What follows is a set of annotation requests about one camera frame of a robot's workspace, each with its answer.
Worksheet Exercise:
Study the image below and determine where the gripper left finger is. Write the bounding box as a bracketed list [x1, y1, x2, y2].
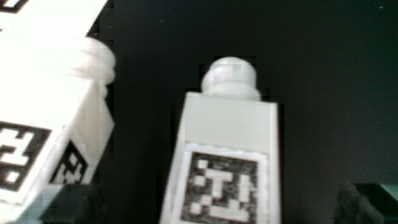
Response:
[23, 184, 101, 224]

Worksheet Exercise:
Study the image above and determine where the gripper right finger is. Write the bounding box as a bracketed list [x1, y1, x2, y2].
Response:
[334, 183, 398, 224]

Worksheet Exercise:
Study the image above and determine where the white table leg with tag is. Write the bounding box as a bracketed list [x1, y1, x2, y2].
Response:
[158, 57, 281, 224]

